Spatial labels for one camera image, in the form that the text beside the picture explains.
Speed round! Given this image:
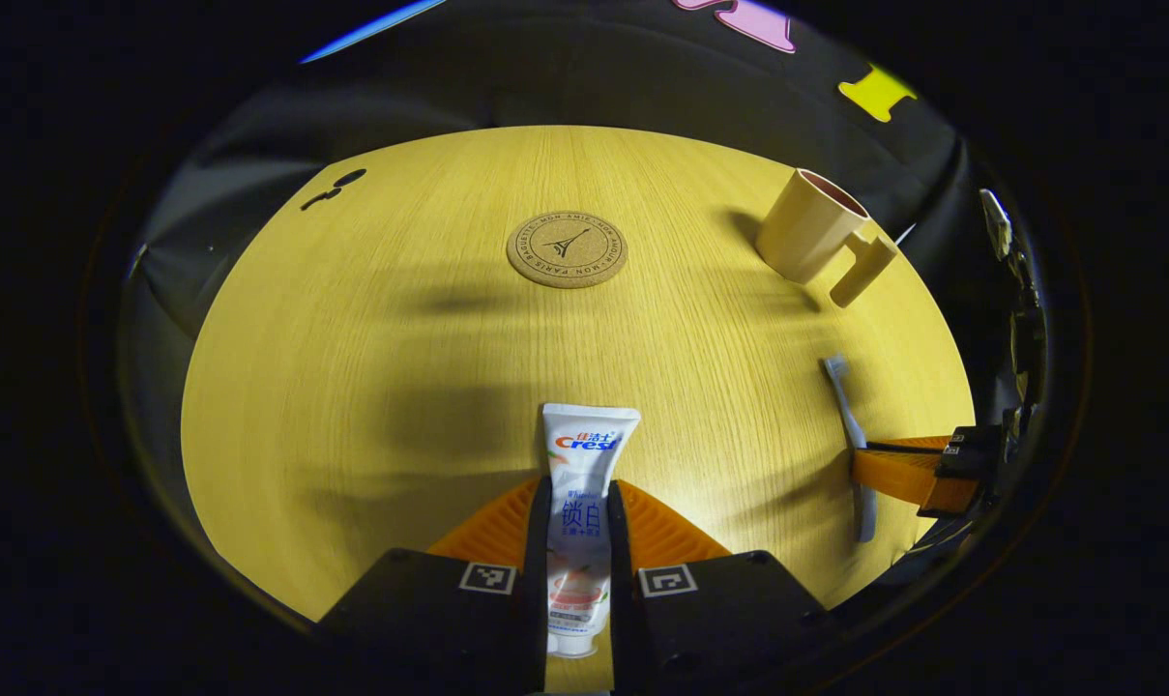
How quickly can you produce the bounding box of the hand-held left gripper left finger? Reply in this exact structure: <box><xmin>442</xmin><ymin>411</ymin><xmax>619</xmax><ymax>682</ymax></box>
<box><xmin>318</xmin><ymin>474</ymin><xmax>552</xmax><ymax>696</ymax></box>

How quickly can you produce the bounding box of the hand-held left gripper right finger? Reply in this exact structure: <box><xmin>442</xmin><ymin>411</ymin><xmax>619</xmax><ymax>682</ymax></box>
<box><xmin>607</xmin><ymin>478</ymin><xmax>838</xmax><ymax>696</ymax></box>

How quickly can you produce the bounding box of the white toothbrush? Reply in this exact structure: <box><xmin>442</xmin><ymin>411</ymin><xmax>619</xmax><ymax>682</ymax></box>
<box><xmin>821</xmin><ymin>354</ymin><xmax>878</xmax><ymax>544</ymax></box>

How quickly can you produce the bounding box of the white toothpaste tube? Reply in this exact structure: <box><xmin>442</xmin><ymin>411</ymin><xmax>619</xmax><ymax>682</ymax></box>
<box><xmin>542</xmin><ymin>403</ymin><xmax>641</xmax><ymax>659</ymax></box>

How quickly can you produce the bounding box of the beige cup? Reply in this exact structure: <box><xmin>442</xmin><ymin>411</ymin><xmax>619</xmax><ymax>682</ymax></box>
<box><xmin>755</xmin><ymin>168</ymin><xmax>899</xmax><ymax>308</ymax></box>

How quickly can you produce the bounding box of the round cork coaster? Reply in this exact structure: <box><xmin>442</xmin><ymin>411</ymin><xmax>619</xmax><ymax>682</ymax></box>
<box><xmin>506</xmin><ymin>211</ymin><xmax>629</xmax><ymax>289</ymax></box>

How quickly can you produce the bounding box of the black backdrop cloth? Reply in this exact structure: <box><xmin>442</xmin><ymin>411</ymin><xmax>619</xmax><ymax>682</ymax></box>
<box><xmin>120</xmin><ymin>0</ymin><xmax>1049</xmax><ymax>465</ymax></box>

